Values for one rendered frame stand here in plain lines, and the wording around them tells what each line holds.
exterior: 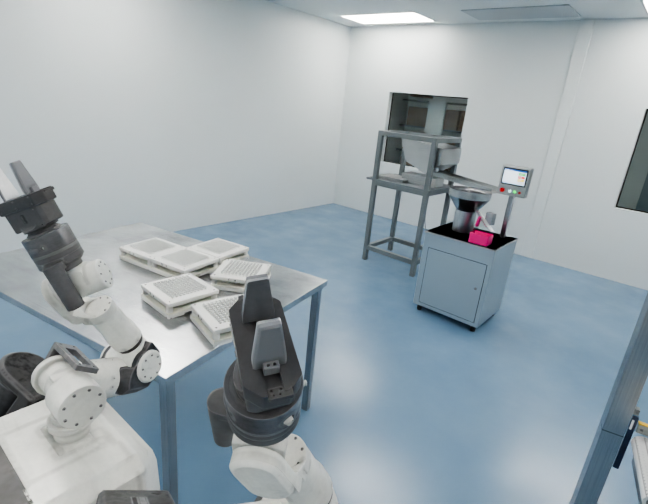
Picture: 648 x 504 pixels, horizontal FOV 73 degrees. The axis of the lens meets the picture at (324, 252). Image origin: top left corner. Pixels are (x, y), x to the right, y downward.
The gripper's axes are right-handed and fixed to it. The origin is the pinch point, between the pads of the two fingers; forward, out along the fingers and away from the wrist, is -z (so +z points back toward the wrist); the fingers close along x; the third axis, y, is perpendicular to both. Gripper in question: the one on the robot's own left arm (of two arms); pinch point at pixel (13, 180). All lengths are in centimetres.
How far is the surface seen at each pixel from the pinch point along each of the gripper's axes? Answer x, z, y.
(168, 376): -23, 73, -33
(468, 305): 76, 213, -258
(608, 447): 108, 134, -42
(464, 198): 93, 132, -296
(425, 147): 70, 103, -394
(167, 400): -28, 83, -33
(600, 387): 152, 261, -199
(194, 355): -21, 76, -47
